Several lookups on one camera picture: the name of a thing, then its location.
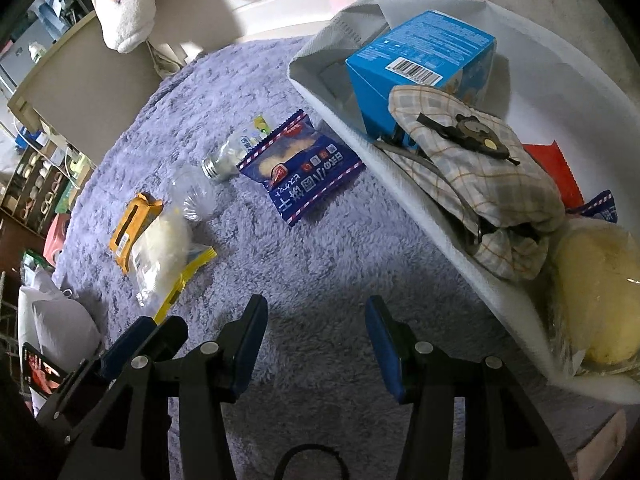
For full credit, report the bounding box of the red snack packet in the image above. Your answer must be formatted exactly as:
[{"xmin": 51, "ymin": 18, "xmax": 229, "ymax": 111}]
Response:
[{"xmin": 522, "ymin": 141, "xmax": 586, "ymax": 208}]

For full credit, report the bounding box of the yellow snack packet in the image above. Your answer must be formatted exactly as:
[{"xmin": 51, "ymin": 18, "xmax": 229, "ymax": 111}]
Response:
[{"xmin": 109, "ymin": 192, "xmax": 164, "ymax": 275}]

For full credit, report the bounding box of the bagged white bread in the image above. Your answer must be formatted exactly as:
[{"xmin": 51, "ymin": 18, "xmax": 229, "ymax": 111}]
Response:
[{"xmin": 131, "ymin": 207, "xmax": 218, "ymax": 323}]

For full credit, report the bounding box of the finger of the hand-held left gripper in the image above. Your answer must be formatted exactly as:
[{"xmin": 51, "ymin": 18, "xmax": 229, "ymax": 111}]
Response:
[{"xmin": 35, "ymin": 316, "xmax": 188, "ymax": 441}]

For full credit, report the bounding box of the grey pleated pillow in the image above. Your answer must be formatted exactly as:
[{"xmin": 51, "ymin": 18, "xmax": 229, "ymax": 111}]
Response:
[{"xmin": 31, "ymin": 299, "xmax": 103, "ymax": 386}]

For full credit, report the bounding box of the clear plastic container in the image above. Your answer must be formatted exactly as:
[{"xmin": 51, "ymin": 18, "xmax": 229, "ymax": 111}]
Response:
[{"xmin": 172, "ymin": 162, "xmax": 221, "ymax": 221}]

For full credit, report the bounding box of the bagged yellow bread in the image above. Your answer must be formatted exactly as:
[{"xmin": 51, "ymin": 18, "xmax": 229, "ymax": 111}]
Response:
[{"xmin": 547, "ymin": 220, "xmax": 640, "ymax": 376}]

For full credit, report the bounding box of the black keychain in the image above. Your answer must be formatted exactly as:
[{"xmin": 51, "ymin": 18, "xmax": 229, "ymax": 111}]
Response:
[{"xmin": 416, "ymin": 112, "xmax": 521, "ymax": 166}]

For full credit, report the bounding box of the plaid fabric pouch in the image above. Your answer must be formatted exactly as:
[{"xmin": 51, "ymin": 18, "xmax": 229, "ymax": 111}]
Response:
[{"xmin": 387, "ymin": 85, "xmax": 566, "ymax": 281}]

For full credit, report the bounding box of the blue cardboard box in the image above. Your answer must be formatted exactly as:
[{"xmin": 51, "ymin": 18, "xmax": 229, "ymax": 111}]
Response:
[{"xmin": 346, "ymin": 10, "xmax": 497, "ymax": 136}]

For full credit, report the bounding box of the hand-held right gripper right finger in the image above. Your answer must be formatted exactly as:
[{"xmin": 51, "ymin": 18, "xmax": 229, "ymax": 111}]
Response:
[{"xmin": 364, "ymin": 295, "xmax": 576, "ymax": 480}]

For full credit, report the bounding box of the black hair tie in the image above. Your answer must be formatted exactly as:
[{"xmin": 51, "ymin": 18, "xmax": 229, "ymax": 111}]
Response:
[{"xmin": 274, "ymin": 444, "xmax": 349, "ymax": 480}]

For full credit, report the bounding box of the white plush toy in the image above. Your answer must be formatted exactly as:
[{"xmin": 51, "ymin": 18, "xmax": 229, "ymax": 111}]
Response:
[{"xmin": 86, "ymin": 0, "xmax": 228, "ymax": 53}]

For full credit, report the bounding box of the glass bottle with silver cap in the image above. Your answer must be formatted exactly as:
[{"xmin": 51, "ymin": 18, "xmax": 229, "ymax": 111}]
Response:
[{"xmin": 201, "ymin": 115, "xmax": 271, "ymax": 181}]

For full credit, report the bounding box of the beige headboard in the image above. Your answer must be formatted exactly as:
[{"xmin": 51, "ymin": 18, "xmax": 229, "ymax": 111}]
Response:
[{"xmin": 7, "ymin": 10, "xmax": 173, "ymax": 161}]

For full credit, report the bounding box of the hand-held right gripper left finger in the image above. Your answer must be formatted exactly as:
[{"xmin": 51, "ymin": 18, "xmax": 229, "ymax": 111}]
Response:
[{"xmin": 60, "ymin": 294, "xmax": 269, "ymax": 480}]

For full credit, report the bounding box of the wooden shelf with goods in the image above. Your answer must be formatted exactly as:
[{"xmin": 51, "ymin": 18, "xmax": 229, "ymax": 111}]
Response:
[{"xmin": 0, "ymin": 147, "xmax": 96, "ymax": 233}]

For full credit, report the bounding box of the white fabric storage bin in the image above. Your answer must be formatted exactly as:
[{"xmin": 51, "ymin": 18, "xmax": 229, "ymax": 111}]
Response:
[{"xmin": 289, "ymin": 0, "xmax": 640, "ymax": 408}]

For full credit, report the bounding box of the cream pillow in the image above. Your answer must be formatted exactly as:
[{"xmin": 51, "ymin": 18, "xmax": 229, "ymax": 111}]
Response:
[{"xmin": 17, "ymin": 267, "xmax": 76, "ymax": 321}]

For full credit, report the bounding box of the pink stool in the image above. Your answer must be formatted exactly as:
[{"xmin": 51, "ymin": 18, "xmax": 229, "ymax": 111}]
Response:
[{"xmin": 44, "ymin": 212, "xmax": 72, "ymax": 267}]

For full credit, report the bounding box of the blue striped snack packet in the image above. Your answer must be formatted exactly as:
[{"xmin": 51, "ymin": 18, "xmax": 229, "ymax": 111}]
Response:
[
  {"xmin": 580, "ymin": 190, "xmax": 618, "ymax": 223},
  {"xmin": 237, "ymin": 110, "xmax": 364, "ymax": 226}
]

